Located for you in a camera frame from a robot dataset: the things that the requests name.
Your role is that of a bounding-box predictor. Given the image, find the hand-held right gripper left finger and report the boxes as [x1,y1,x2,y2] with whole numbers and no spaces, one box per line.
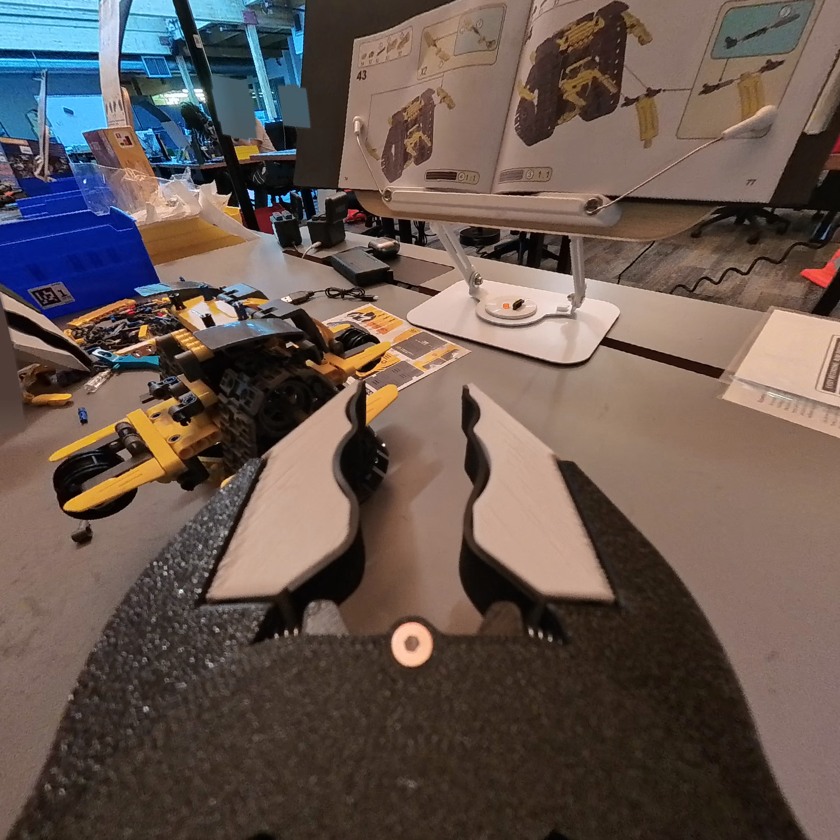
[203,381,368,642]

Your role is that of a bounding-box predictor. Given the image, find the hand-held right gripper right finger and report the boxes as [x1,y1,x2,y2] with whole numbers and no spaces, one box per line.
[459,384,618,643]

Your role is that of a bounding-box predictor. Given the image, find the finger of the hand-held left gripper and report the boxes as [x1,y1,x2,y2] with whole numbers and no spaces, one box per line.
[0,285,68,342]
[10,327,93,375]

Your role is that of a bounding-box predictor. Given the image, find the pile of small brick parts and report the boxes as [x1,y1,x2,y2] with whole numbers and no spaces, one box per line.
[66,298,175,349]

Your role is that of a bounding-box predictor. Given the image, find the blue storage bin with tag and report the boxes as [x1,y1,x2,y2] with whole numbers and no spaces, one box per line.
[0,209,160,320]

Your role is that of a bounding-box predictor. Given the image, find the teal brick tool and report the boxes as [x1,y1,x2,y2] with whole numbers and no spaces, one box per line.
[92,348,160,370]

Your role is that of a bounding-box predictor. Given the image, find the yellow black brick toy vehicle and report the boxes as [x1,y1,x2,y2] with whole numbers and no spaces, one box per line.
[49,283,400,526]

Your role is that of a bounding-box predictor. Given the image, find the clear acrylic holder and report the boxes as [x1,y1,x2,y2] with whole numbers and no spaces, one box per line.
[71,161,165,217]

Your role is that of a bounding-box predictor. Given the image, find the yellow storage bin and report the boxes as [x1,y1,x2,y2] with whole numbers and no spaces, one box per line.
[138,209,257,265]

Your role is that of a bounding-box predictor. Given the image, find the brown cardboard box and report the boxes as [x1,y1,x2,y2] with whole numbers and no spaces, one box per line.
[83,126,156,179]

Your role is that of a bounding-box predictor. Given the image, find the white book stand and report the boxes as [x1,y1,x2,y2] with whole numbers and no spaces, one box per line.
[293,0,840,365]

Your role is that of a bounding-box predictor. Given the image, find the yellow sticker sheet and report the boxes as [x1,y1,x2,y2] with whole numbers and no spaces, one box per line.
[323,305,472,393]

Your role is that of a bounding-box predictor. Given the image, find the clear plastic bags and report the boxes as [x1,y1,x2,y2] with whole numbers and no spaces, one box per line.
[141,169,237,227]

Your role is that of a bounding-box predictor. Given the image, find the white standing banner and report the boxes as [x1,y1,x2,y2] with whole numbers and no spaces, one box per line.
[98,0,132,129]

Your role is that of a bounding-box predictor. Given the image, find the black power bank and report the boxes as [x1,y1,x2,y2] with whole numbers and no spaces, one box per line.
[330,247,393,286]

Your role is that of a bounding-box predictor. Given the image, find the tall black battery charger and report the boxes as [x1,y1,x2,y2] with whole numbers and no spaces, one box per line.
[307,192,349,248]

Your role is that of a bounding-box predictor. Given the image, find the clear sign holder with paper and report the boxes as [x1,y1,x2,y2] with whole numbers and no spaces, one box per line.
[717,306,840,439]

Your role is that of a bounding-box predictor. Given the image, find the black office chair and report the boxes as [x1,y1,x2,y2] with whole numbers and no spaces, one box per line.
[692,206,791,238]

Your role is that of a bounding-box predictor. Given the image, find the open instruction booklet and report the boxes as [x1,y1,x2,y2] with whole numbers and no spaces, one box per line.
[339,0,824,203]

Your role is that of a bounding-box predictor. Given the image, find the orange cone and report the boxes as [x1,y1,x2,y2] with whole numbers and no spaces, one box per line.
[802,249,840,287]

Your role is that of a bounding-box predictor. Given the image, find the black usb cable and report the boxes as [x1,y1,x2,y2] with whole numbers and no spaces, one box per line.
[282,287,379,306]

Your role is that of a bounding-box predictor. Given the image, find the black coiled cable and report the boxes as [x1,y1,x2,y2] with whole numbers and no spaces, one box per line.
[669,239,821,296]

